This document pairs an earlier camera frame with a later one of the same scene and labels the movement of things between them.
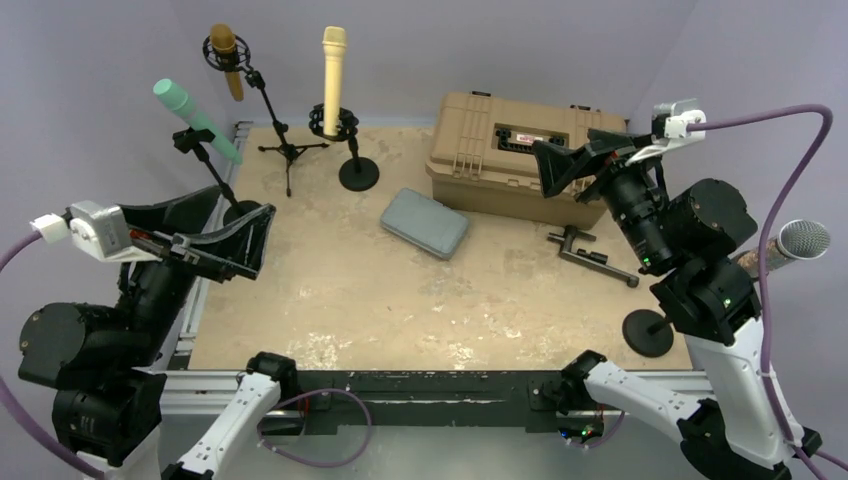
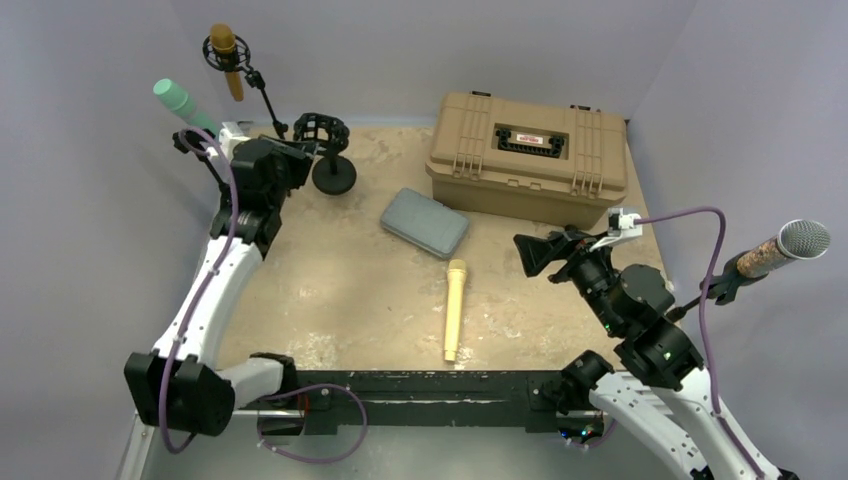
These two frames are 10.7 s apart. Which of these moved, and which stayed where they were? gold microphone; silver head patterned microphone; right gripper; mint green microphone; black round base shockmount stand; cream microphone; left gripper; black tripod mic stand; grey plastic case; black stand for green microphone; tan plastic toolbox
Moved: left gripper; right gripper; cream microphone; black round base shockmount stand
Stayed: tan plastic toolbox; silver head patterned microphone; gold microphone; black tripod mic stand; black stand for green microphone; grey plastic case; mint green microphone
